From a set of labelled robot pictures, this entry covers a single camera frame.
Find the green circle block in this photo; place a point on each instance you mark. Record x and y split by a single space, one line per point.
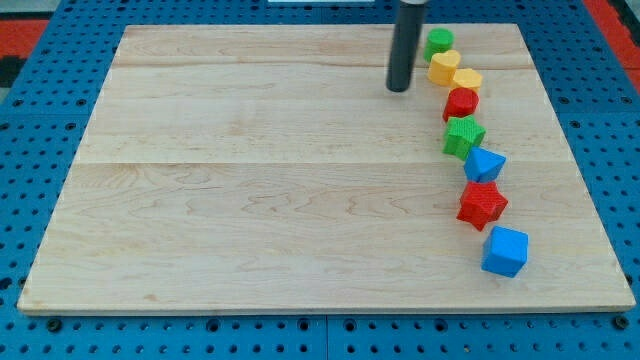
438 40

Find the red star block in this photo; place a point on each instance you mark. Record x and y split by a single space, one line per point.
480 204

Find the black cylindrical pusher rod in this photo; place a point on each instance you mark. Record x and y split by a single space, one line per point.
405 40

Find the red circle block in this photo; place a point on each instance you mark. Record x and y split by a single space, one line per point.
460 103

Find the light wooden board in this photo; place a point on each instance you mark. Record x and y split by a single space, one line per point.
247 170

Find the blue triangle block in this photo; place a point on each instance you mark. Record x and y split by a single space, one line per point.
483 166

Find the yellow heart block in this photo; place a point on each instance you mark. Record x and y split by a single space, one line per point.
443 66

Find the green star block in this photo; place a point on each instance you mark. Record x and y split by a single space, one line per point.
461 134

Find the yellow hexagon block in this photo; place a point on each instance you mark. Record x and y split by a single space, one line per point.
467 78

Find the blue cube block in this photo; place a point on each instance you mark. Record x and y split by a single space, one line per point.
505 251

